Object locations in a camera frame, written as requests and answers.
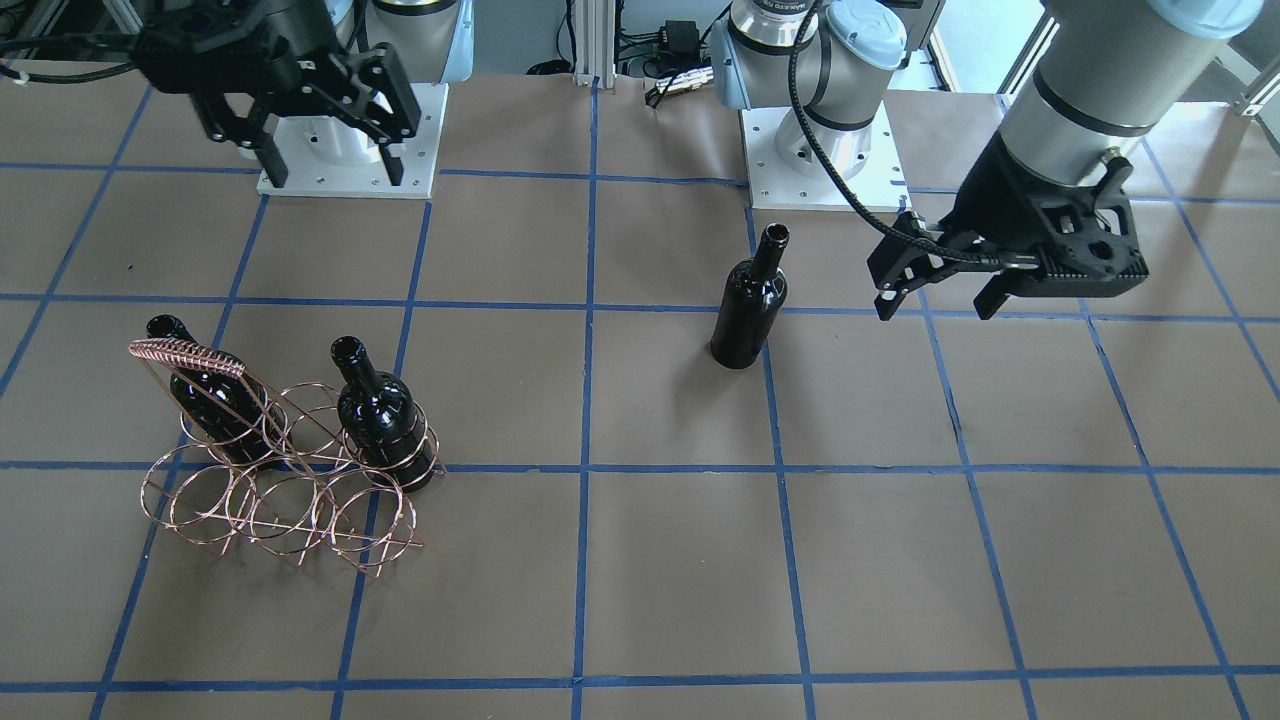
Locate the dark wine bottle in basket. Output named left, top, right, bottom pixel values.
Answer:
left=330, top=336, right=435, bottom=493

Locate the dark wine bottle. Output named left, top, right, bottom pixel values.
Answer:
left=709, top=223, right=790, bottom=369
left=330, top=336, right=435, bottom=493

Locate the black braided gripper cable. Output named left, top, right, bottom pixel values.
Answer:
left=787, top=0, right=1036, bottom=269

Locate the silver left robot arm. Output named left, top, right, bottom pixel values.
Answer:
left=602, top=1, right=1193, bottom=319

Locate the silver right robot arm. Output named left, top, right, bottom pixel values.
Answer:
left=129, top=1, right=474, bottom=199

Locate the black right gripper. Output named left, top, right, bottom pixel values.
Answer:
left=134, top=1, right=421, bottom=190

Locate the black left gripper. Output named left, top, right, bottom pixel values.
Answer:
left=867, top=135, right=1149, bottom=322

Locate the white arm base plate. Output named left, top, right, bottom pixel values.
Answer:
left=257, top=83, right=451, bottom=200
left=739, top=105, right=913, bottom=213

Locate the copper wire wine basket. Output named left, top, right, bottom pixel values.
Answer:
left=129, top=334, right=442, bottom=577

